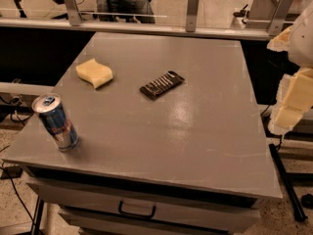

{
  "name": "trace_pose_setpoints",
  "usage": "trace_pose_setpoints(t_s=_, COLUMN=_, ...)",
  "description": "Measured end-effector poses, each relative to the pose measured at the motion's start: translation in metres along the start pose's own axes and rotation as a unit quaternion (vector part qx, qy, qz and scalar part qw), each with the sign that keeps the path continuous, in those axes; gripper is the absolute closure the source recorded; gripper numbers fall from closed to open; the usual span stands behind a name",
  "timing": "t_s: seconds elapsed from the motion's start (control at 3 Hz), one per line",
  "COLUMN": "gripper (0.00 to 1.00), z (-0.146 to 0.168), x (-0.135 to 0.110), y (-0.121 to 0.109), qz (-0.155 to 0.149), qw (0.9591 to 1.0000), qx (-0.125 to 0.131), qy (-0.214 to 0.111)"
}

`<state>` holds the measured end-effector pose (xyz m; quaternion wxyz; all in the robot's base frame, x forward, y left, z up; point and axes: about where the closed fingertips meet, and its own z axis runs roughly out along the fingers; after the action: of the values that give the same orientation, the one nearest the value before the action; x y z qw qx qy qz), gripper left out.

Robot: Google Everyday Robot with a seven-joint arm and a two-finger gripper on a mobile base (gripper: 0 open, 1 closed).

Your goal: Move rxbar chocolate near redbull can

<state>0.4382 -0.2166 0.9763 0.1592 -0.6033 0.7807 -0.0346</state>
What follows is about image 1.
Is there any black drawer handle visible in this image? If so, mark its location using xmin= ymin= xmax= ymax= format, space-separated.
xmin=117 ymin=201 xmax=157 ymax=219

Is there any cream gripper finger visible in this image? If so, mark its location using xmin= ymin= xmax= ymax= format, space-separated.
xmin=267 ymin=26 xmax=291 ymax=52
xmin=268 ymin=68 xmax=313 ymax=135

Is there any black rxbar chocolate bar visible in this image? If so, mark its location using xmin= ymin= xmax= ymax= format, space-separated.
xmin=140 ymin=70 xmax=185 ymax=101

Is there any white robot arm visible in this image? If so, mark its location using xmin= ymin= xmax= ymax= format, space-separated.
xmin=267 ymin=2 xmax=313 ymax=135

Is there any blue silver redbull can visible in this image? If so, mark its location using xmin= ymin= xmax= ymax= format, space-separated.
xmin=31 ymin=93 xmax=79 ymax=151

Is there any grey drawer cabinet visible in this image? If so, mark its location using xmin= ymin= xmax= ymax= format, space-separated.
xmin=4 ymin=33 xmax=282 ymax=235

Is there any grey metal railing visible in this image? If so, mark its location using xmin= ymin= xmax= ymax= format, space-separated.
xmin=0 ymin=0 xmax=279 ymax=40

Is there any person in background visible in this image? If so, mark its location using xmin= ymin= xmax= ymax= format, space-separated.
xmin=97 ymin=0 xmax=156 ymax=24

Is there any black metal leg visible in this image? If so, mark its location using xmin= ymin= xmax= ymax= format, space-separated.
xmin=269 ymin=144 xmax=307 ymax=222

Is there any yellow sponge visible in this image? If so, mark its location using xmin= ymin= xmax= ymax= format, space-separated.
xmin=75 ymin=59 xmax=113 ymax=89

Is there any black floor cable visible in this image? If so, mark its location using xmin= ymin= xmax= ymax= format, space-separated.
xmin=0 ymin=144 xmax=37 ymax=227

